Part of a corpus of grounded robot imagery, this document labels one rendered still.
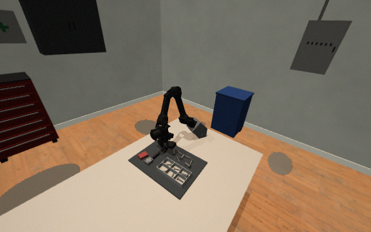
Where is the beige block with dark holes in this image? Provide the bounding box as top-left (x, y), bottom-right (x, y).
top-left (144, 157), bottom-right (153, 165)

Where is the red rectangular block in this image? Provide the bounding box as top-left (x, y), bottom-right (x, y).
top-left (138, 151), bottom-right (148, 160)

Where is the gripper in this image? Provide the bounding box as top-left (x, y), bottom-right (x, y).
top-left (154, 134), bottom-right (176, 151)

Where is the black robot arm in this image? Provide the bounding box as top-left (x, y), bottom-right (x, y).
top-left (150, 86), bottom-right (197, 140)

